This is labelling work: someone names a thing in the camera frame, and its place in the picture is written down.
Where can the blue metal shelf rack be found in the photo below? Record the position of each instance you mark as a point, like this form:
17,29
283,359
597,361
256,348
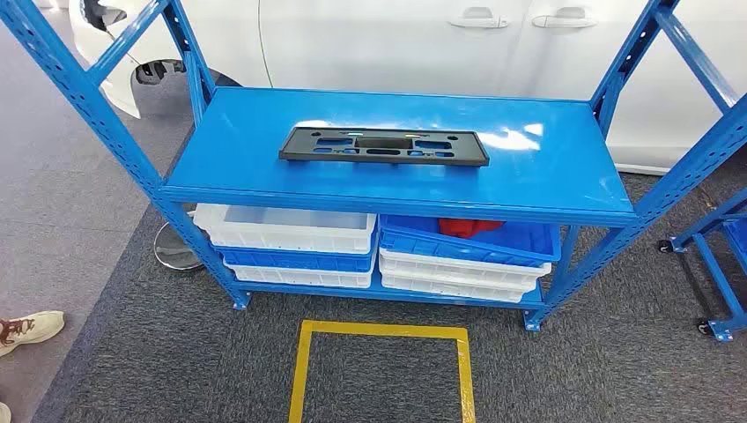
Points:
350,181

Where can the person's cream shoe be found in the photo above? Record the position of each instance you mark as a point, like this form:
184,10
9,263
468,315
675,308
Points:
35,327
3,414

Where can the white car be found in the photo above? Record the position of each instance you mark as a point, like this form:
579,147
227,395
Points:
379,46

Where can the blue wheeled cart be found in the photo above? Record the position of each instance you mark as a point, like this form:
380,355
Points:
715,274

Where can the red item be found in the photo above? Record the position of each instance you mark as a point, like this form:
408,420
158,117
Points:
467,227

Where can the chrome round stand base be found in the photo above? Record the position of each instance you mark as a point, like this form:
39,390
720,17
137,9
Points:
172,251

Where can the black plastic frame part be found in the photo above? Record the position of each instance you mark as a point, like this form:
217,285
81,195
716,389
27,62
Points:
297,149

